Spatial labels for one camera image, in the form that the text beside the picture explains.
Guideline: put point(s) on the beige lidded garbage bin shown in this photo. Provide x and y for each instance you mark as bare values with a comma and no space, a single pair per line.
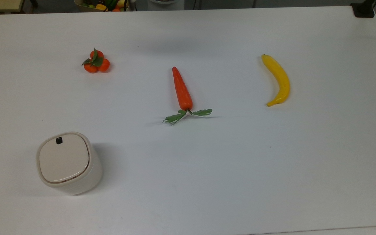
64,160

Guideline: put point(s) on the basket of toy fruit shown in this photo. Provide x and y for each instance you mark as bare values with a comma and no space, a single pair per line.
103,6

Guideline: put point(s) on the yellow toy banana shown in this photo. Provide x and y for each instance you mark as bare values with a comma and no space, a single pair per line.
282,81

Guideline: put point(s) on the orange toy carrot with leaves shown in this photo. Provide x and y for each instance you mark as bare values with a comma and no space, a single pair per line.
182,91

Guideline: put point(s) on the toy tangerine cluster with leaves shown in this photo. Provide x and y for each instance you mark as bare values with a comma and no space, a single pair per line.
104,65

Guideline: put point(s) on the white cylindrical object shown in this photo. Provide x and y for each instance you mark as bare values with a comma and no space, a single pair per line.
165,5

